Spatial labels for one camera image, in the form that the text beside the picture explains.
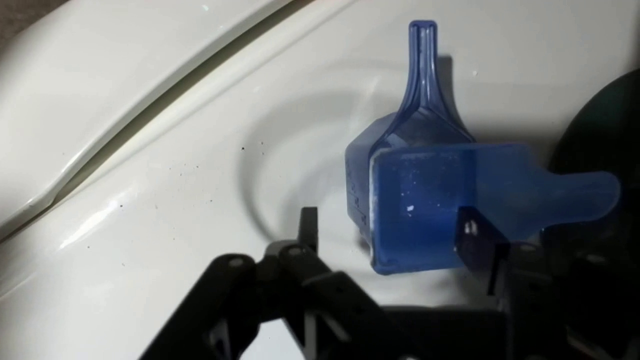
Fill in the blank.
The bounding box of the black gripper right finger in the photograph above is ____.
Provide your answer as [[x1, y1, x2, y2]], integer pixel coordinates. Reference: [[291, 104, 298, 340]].
[[451, 204, 640, 360]]

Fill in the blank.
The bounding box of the white washing machine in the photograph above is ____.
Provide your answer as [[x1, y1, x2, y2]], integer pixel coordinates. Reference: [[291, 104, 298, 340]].
[[0, 0, 640, 360]]

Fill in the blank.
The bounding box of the blue translucent measuring cup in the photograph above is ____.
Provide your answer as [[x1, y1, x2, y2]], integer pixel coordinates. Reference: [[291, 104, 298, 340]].
[[343, 18, 480, 258], [368, 141, 624, 276]]

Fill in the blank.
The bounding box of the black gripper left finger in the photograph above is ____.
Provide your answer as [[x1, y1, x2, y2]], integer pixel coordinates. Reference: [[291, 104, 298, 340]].
[[138, 206, 386, 360]]

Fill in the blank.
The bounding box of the dark green round plate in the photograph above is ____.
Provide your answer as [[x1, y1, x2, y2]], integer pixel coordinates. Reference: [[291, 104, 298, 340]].
[[545, 65, 640, 258]]

